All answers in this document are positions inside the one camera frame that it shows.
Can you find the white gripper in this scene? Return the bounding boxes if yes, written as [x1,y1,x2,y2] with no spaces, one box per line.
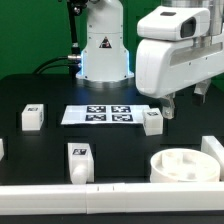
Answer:
[136,34,224,119]

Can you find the white round stool seat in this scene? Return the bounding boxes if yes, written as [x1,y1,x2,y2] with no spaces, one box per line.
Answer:
[150,148,221,183]

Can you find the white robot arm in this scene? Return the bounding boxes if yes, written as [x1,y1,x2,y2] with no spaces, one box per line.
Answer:
[77,0,224,119]

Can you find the white sheet with four tags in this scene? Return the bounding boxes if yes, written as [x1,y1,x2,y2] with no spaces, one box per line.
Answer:
[61,105,149,125]

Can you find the white block at left edge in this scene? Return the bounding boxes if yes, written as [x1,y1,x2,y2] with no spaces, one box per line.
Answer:
[0,139,4,161]

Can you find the white right rail wall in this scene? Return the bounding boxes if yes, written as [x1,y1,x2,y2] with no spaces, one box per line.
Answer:
[201,136,224,182]

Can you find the white rail wall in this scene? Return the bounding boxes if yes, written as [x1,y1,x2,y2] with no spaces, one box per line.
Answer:
[201,136,224,182]
[0,182,224,215]

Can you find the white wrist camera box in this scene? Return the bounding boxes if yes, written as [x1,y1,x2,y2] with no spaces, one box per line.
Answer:
[137,6,210,41]

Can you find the white front rail wall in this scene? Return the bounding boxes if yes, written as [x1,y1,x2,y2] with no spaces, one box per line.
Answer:
[0,182,224,215]

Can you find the black cables at base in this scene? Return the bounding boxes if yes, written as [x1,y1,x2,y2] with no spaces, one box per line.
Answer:
[31,54,83,76]

